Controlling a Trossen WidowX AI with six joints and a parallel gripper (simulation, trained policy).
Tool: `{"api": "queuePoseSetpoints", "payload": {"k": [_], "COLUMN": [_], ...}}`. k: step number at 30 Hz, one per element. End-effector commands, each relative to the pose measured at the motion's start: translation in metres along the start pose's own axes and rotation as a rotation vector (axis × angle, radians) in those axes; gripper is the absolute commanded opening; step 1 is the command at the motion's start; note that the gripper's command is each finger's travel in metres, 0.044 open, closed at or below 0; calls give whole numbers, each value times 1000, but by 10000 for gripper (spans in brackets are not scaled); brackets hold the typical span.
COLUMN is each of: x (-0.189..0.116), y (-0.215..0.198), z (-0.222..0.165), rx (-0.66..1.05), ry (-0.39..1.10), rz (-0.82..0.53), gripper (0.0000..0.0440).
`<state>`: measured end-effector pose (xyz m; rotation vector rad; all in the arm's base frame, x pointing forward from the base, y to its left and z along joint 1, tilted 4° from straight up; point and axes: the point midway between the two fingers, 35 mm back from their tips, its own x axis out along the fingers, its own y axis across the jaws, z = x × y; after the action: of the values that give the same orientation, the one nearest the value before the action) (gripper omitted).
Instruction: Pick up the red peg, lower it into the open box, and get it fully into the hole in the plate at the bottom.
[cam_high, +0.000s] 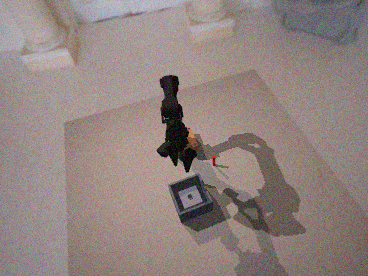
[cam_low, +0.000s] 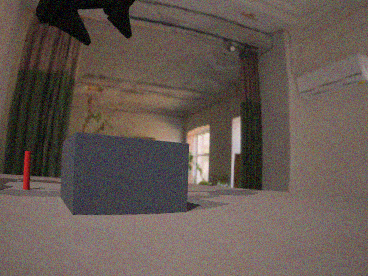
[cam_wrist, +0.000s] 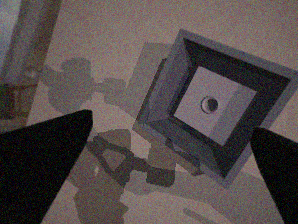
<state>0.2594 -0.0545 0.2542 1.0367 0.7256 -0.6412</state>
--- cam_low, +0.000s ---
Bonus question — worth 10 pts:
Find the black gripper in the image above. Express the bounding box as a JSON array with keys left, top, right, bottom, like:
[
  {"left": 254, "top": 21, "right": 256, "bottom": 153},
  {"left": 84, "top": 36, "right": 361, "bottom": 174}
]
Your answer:
[{"left": 36, "top": 0, "right": 135, "bottom": 46}]

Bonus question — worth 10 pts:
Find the dark grey box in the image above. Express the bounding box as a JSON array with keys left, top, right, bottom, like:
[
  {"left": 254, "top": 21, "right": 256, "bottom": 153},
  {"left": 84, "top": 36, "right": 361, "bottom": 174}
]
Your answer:
[{"left": 60, "top": 131, "right": 189, "bottom": 215}]

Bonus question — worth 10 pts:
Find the red peg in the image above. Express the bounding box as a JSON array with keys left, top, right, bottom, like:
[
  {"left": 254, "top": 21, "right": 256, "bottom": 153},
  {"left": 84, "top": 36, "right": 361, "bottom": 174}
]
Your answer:
[{"left": 23, "top": 151, "right": 32, "bottom": 190}]

